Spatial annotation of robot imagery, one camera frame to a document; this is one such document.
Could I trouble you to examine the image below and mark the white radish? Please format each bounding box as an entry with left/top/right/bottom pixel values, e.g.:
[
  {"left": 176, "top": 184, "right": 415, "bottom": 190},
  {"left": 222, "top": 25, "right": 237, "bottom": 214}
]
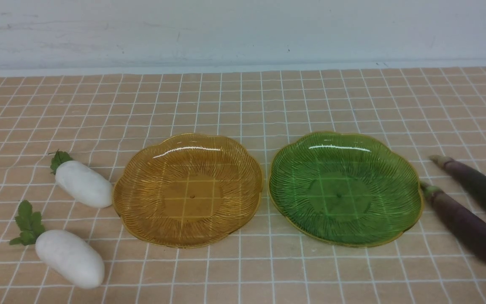
[
  {"left": 9, "top": 200, "right": 105, "bottom": 289},
  {"left": 50, "top": 150, "right": 113, "bottom": 209}
]

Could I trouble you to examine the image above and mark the purple eggplant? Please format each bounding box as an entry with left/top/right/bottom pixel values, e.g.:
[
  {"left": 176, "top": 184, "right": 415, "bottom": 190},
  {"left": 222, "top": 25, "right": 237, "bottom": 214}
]
[
  {"left": 420, "top": 182, "right": 486, "bottom": 263},
  {"left": 429, "top": 155, "right": 486, "bottom": 210}
]

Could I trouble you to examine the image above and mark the amber glass plate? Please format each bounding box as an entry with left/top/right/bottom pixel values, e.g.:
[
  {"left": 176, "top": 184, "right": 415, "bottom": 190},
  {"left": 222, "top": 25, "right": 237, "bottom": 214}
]
[{"left": 112, "top": 133, "right": 264, "bottom": 248}]

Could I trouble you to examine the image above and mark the green glass plate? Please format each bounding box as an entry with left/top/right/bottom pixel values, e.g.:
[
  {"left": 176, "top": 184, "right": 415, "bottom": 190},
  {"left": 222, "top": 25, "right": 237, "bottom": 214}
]
[{"left": 268, "top": 131, "right": 424, "bottom": 247}]

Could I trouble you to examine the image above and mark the checkered beige tablecloth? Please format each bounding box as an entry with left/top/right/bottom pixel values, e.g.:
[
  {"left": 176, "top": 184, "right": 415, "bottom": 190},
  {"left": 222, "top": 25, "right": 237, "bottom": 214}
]
[{"left": 0, "top": 67, "right": 486, "bottom": 304}]

